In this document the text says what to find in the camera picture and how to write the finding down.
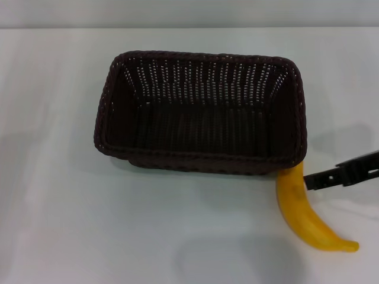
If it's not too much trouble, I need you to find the dark brown woven basket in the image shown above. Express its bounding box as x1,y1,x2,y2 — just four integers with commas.
93,50,309,176

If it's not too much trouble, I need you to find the yellow banana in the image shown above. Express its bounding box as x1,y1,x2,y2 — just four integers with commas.
275,162,360,253

